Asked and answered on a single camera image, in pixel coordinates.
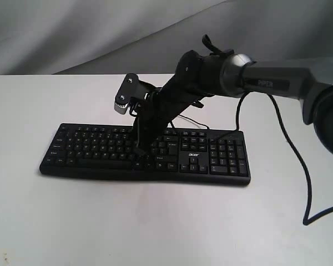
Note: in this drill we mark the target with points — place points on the grey backdrop cloth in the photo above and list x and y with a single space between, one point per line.
116 37

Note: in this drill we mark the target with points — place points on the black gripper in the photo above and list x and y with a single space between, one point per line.
159 109

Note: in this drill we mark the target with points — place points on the black acer keyboard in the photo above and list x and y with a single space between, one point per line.
107 152

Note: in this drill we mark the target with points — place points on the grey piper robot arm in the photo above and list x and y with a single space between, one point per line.
225 73

